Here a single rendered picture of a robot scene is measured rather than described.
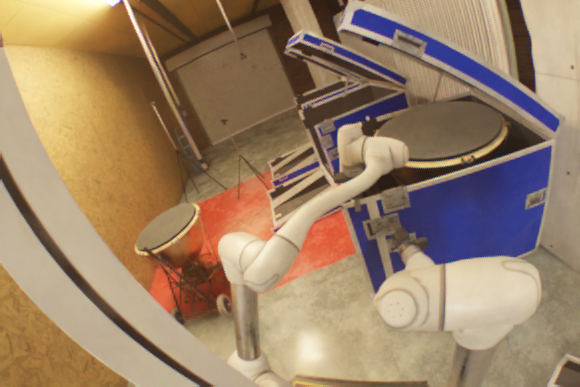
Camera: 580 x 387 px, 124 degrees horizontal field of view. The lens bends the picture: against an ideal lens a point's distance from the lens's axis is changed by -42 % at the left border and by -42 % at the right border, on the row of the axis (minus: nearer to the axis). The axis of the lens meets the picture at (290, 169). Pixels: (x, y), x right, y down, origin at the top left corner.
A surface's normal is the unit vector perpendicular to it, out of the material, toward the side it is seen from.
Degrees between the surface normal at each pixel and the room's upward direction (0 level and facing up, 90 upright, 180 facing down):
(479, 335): 84
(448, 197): 90
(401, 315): 44
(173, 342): 90
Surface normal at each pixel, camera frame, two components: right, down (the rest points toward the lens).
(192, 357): 0.88, -0.18
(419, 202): -0.15, 0.47
